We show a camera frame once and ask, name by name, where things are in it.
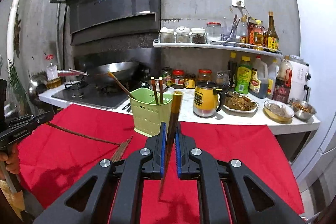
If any red carton box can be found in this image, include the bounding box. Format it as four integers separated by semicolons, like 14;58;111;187
248;18;259;49

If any yellow oil bottle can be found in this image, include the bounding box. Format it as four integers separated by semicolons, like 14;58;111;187
253;20;266;51

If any steel wok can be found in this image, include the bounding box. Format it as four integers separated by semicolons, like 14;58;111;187
58;61;140;88

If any yellow steel mug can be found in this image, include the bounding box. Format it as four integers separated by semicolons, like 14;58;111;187
193;81;224;118

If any red table cloth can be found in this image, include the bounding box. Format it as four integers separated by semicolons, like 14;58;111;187
16;104;305;224

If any plate of food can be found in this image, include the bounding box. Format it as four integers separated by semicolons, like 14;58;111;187
223;91;259;113

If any red-lidded sauce jar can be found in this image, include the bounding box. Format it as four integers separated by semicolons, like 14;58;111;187
172;70;186;89

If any orange-lidded sauce jar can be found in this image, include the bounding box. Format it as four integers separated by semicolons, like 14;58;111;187
197;69;213;83

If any red-lidded glass jar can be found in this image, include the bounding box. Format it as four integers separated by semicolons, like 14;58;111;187
206;22;222;45

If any yellow-rimmed bowl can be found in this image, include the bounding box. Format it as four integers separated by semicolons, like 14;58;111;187
263;100;295;124

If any green-label sauce jar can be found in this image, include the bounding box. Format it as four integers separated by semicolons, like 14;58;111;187
161;67;173;88

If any person's left hand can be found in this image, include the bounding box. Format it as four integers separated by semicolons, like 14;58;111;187
0;146;21;175

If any white jug red label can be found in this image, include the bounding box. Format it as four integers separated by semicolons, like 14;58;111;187
249;55;269;99

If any glass cup with utensils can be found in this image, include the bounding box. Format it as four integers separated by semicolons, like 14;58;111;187
224;14;241;46

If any dark snack packet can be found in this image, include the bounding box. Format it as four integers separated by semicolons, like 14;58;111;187
216;70;232;91

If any gold-tipped wooden chopstick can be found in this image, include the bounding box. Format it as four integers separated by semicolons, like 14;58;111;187
151;77;158;105
108;71;135;100
47;122;120;146
158;77;164;105
157;91;183;199

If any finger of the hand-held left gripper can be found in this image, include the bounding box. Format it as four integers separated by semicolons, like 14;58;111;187
8;111;54;130

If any brown bottle yellow label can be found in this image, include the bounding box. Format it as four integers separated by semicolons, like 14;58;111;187
264;11;279;53

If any dark bottle red label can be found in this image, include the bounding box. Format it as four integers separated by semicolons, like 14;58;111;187
271;69;293;104

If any green plastic utensil holder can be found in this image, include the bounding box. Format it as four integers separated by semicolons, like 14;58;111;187
128;88;175;138

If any white wall shelf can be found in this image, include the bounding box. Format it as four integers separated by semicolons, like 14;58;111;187
153;41;284;58

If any white plastic pipe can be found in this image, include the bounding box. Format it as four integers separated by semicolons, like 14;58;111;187
6;0;36;60

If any clear glass bottle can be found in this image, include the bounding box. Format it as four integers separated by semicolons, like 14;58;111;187
239;15;249;47

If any black gas stove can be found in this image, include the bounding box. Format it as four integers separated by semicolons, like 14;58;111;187
51;82;132;110

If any small steel bowl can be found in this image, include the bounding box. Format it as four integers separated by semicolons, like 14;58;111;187
140;79;167;91

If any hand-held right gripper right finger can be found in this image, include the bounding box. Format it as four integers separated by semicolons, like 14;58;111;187
175;122;306;224

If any cooking oil bottle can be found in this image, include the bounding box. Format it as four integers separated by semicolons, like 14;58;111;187
46;62;62;89

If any white-lidded spice jar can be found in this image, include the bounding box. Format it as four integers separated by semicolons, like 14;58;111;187
175;26;191;43
191;27;206;44
160;27;175;43

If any green plastic bottle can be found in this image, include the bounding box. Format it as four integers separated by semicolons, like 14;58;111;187
234;56;253;95

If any small yellow-label sauce jar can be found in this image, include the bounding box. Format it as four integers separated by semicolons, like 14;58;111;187
185;73;197;89

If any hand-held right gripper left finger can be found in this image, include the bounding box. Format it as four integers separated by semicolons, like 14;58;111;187
33;122;167;224

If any white refrigerator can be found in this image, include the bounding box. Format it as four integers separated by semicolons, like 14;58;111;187
292;0;336;184

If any white kitchen appliance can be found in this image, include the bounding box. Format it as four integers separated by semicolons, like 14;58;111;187
279;54;312;104

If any green plant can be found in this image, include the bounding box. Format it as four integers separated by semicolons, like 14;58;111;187
6;59;27;109

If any dark soy sauce bottle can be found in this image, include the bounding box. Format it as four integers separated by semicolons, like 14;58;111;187
228;52;238;88

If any bundle of wooden chopsticks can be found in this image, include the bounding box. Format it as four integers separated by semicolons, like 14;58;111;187
110;136;133;162

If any white plastic jug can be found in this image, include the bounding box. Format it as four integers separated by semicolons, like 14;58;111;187
266;60;280;100

